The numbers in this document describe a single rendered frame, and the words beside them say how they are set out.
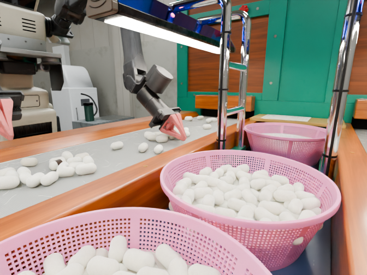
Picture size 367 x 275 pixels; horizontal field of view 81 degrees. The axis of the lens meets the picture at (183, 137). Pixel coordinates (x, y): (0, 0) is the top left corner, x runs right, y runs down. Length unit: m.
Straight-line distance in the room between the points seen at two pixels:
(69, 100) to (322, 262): 4.00
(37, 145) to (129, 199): 0.38
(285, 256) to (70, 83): 4.08
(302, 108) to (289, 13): 0.40
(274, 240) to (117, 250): 0.17
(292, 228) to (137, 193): 0.23
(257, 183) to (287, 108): 0.71
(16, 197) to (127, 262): 0.24
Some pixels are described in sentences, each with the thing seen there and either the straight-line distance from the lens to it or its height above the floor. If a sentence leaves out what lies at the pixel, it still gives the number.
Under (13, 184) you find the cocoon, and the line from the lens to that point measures 0.46.
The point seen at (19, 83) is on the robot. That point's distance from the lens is 1.19.
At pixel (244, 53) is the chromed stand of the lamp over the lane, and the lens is 0.70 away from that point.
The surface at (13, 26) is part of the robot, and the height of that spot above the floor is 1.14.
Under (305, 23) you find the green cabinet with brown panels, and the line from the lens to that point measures 1.11.
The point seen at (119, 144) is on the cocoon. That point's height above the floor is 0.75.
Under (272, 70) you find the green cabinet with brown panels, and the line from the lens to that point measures 1.09.
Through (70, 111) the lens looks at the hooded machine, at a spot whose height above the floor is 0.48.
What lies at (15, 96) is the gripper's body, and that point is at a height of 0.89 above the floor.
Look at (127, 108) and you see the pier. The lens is 3.95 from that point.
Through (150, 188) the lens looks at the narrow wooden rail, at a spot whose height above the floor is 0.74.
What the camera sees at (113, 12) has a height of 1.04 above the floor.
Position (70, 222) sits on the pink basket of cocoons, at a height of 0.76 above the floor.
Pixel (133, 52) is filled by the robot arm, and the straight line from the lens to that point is 0.75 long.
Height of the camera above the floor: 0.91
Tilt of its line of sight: 14 degrees down
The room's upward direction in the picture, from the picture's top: straight up
